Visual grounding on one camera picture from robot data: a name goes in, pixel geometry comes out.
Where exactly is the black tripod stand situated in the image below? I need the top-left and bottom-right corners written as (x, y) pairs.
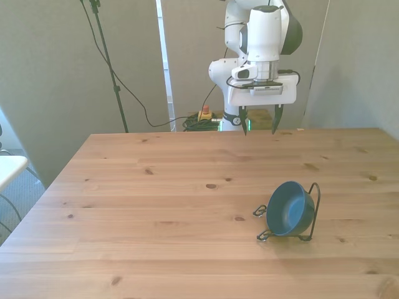
top-left (79, 0), bottom-right (130, 133)

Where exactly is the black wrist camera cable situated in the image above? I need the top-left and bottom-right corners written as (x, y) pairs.
top-left (225, 75), bottom-right (252, 92)

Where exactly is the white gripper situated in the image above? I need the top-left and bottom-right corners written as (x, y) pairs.
top-left (227, 73), bottom-right (297, 137)

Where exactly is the white side table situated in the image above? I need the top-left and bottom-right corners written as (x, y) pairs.
top-left (0, 155), bottom-right (29, 191)

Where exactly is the yellow emergency stop button box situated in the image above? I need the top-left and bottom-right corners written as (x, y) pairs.
top-left (198, 105), bottom-right (213, 123)

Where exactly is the coiled dark green cable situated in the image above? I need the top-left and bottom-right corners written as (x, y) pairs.
top-left (181, 114), bottom-right (223, 132)

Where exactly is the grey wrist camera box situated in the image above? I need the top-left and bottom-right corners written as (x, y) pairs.
top-left (248, 81), bottom-right (285, 97)

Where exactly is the long black cable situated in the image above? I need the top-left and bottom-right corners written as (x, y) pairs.
top-left (81, 0), bottom-right (190, 128)

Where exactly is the black wire bowl rack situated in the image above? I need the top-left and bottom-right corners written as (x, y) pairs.
top-left (252, 182), bottom-right (322, 243)

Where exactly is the blue ceramic bowl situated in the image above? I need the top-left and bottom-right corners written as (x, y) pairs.
top-left (266, 181), bottom-right (316, 237)

